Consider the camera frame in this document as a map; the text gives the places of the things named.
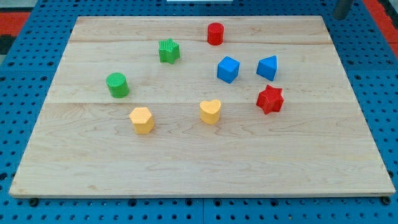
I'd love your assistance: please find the blue cube block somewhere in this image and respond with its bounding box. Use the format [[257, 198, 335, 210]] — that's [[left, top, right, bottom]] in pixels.
[[217, 56, 240, 84]]

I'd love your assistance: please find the yellow heart block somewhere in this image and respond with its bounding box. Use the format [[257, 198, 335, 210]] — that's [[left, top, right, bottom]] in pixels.
[[200, 100, 221, 125]]

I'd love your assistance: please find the yellow hexagon block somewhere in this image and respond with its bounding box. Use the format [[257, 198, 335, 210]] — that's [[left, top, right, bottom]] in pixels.
[[129, 107, 155, 134]]

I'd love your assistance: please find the green star block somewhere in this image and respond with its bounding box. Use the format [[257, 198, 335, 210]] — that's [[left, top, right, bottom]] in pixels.
[[159, 39, 180, 64]]

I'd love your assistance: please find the red star block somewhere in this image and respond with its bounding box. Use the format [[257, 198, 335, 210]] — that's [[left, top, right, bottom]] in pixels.
[[256, 85, 284, 114]]

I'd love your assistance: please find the red cylinder block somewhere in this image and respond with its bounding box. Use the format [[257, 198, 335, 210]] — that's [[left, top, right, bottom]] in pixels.
[[207, 22, 224, 45]]

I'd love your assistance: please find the blue triangular prism block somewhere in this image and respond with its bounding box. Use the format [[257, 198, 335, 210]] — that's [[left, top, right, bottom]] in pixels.
[[256, 55, 278, 81]]

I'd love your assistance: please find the green cylinder block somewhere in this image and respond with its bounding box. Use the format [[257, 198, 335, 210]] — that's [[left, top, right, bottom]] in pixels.
[[106, 73, 129, 98]]

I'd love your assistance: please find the wooden board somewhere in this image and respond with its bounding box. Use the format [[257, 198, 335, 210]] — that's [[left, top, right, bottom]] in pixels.
[[9, 16, 396, 198]]

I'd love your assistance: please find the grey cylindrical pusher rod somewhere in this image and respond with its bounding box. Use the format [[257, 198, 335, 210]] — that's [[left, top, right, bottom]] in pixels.
[[333, 0, 354, 21]]

